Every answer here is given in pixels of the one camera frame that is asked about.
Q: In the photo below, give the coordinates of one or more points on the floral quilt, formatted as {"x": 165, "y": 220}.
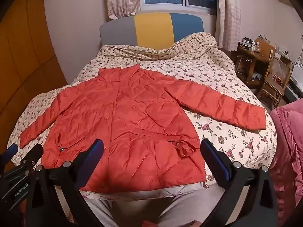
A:
{"x": 213, "y": 75}

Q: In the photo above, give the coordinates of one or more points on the wooden desk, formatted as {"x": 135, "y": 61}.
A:
{"x": 248, "y": 55}

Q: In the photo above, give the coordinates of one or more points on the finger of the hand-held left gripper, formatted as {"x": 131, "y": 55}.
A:
{"x": 9, "y": 150}
{"x": 33, "y": 155}

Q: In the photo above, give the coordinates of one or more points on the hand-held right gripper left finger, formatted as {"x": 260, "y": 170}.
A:
{"x": 94, "y": 151}

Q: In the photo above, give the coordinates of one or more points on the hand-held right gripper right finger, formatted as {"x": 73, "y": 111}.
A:
{"x": 216, "y": 159}

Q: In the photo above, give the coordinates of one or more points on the wooden wardrobe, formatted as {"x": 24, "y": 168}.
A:
{"x": 23, "y": 52}

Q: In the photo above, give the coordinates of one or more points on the grey yellow blue headboard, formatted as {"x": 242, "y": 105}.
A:
{"x": 153, "y": 30}

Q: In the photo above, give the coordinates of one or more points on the person's grey trousers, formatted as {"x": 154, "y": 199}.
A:
{"x": 189, "y": 208}

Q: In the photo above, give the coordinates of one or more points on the wooden chair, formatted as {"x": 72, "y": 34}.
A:
{"x": 279, "y": 72}

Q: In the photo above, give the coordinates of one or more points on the orange puffer jacket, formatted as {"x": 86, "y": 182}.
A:
{"x": 132, "y": 113}

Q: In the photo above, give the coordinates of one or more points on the pink blanket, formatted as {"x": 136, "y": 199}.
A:
{"x": 288, "y": 134}

